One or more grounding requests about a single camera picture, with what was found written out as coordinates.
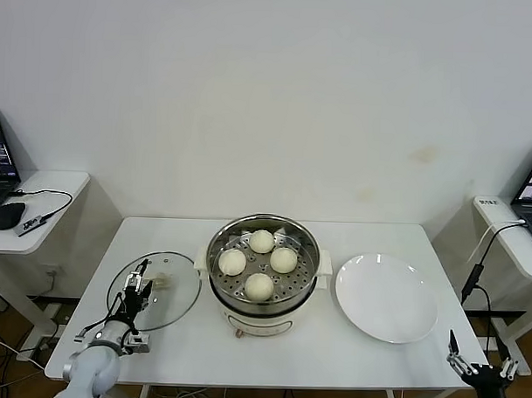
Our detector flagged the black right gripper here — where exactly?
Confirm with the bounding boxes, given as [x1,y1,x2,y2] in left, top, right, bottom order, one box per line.
[446,329,521,398]

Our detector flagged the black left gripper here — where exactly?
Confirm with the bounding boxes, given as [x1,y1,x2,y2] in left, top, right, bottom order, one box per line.
[112,257,155,325]

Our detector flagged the glass lid with cream handle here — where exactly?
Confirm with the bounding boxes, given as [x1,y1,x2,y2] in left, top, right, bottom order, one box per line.
[105,249,203,334]

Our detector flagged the white steamed baozi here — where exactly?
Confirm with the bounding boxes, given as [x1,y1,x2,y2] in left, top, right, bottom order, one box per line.
[243,271,276,301]
[269,246,299,274]
[218,248,247,277]
[248,228,275,255]

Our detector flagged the perforated steel steamer basket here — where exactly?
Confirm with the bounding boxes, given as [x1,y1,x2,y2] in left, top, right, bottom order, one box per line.
[204,211,324,307]

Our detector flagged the white side table with label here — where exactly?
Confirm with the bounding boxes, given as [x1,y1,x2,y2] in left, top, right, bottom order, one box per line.
[467,195,532,378]

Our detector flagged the round white plate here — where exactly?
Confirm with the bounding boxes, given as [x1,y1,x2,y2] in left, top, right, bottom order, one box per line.
[333,251,441,346]

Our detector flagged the white side table with mouse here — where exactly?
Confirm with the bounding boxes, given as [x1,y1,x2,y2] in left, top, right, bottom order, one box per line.
[0,168,92,364]

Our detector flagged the black computer mouse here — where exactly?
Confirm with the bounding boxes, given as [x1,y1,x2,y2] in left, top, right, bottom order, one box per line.
[0,200,27,231]

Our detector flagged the black laptop with dark screen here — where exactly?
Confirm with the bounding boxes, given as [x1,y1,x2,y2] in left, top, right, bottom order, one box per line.
[0,106,24,225]

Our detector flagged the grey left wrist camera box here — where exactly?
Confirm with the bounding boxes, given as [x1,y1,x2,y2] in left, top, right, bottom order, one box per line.
[122,331,152,357]

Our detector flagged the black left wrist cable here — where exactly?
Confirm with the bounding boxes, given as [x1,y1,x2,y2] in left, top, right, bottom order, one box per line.
[74,316,114,344]

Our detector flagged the black dongle cable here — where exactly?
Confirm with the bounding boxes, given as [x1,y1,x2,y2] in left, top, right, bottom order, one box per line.
[9,188,75,223]

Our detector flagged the white flat cable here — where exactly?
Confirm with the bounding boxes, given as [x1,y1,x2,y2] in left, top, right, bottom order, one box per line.
[466,217,527,265]

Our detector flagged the white cable bundle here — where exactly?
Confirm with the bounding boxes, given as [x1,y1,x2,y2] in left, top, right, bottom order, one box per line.
[153,387,225,398]

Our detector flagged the white floor cable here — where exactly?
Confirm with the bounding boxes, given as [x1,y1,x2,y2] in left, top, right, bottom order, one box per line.
[0,328,66,376]

